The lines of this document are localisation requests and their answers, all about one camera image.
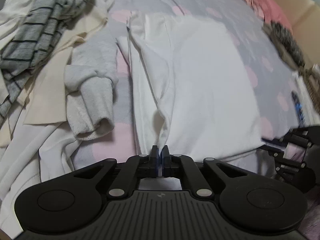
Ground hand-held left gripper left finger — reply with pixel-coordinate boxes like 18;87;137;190
72;145;159;200

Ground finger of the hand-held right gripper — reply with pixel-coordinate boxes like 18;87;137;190
261;138;306;181
278;127;313;151

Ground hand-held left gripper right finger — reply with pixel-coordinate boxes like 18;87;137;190
161;145;247;200

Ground white long-sleeve shirt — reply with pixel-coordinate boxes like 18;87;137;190
292;72;320;124

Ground white cotton top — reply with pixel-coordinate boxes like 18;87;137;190
116;9;263;163

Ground folded dark patterned clothes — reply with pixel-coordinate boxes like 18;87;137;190
261;22;306;69

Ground black smartphone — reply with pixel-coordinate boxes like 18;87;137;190
291;91;307;126

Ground purple fleece clothing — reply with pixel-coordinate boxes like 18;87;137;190
299;192;320;240

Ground light grey fleece sweater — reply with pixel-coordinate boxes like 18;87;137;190
63;0;120;141

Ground cream garment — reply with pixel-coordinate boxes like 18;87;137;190
22;12;108;126

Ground white garment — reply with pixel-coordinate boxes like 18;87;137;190
0;119;78;232

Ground cream padded headboard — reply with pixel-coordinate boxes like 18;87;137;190
262;0;320;44

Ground pink pillow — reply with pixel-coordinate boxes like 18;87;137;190
237;0;293;31

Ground grey striped garment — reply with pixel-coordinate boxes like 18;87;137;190
0;0;98;121

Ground off-white garment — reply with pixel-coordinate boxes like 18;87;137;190
0;0;48;41

